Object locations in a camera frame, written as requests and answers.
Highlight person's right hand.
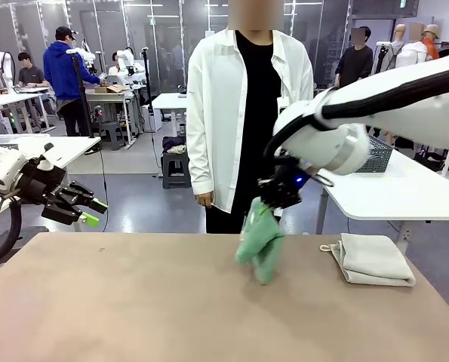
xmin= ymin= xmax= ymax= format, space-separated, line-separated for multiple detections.
xmin=194 ymin=191 xmax=215 ymax=208

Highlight black right arm cable sleeve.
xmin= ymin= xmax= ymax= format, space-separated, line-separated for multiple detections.
xmin=263 ymin=65 xmax=449 ymax=164

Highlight standing person in black sweater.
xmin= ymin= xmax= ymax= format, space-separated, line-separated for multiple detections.
xmin=334 ymin=26 xmax=374 ymax=90

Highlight thin black hanging cable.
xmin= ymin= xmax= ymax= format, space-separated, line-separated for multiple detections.
xmin=95 ymin=141 xmax=109 ymax=233

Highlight grey plastic step stool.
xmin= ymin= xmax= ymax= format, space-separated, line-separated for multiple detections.
xmin=161 ymin=150 xmax=192 ymax=190
xmin=97 ymin=121 xmax=126 ymax=152

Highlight off-white towel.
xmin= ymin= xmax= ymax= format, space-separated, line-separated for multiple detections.
xmin=318 ymin=232 xmax=417 ymax=288

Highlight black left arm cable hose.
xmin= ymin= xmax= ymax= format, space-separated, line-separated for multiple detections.
xmin=0 ymin=195 xmax=24 ymax=269

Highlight long white table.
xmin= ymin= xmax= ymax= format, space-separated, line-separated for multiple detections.
xmin=0 ymin=92 xmax=56 ymax=135

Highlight open cardboard box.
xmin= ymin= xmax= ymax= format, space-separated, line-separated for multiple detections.
xmin=94 ymin=84 xmax=129 ymax=94

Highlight black tripod pole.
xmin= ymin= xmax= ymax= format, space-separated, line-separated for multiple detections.
xmin=65 ymin=48 xmax=95 ymax=139

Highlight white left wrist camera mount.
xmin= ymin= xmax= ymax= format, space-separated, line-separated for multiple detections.
xmin=36 ymin=142 xmax=56 ymax=171

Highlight white standing desk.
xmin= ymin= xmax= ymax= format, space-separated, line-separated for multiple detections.
xmin=151 ymin=92 xmax=189 ymax=137

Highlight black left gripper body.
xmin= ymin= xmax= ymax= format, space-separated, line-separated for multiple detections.
xmin=18 ymin=159 xmax=67 ymax=207

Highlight mint green terry towel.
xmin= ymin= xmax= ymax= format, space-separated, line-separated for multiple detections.
xmin=234 ymin=197 xmax=287 ymax=286

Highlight seated person in dark t-shirt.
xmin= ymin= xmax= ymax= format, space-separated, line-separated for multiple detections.
xmin=14 ymin=51 xmax=52 ymax=91

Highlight white computer tower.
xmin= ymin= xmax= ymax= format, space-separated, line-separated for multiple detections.
xmin=142 ymin=105 xmax=163 ymax=133

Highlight mannequin orange shirt beige hat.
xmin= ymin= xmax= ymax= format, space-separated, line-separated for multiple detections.
xmin=422 ymin=23 xmax=441 ymax=61

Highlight grey workbench desk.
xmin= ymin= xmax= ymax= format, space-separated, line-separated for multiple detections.
xmin=86 ymin=90 xmax=143 ymax=146

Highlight person's right forearm white sleeve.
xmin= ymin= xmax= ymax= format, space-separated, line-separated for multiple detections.
xmin=187 ymin=133 xmax=217 ymax=195

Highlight mannequin white blouse orange trousers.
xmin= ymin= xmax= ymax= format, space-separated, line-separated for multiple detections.
xmin=395 ymin=21 xmax=429 ymax=69

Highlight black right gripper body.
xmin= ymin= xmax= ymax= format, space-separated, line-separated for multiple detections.
xmin=274 ymin=152 xmax=306 ymax=198

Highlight man in blue hoodie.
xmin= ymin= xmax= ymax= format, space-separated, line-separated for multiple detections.
xmin=42 ymin=25 xmax=103 ymax=138

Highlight dark grey perforated basket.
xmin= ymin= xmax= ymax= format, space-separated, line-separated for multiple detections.
xmin=354 ymin=134 xmax=395 ymax=175

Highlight purple and beige clothes pile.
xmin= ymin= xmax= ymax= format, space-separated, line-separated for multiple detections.
xmin=161 ymin=135 xmax=188 ymax=155

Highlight person in white shirt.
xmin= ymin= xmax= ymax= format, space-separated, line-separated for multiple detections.
xmin=185 ymin=0 xmax=315 ymax=235

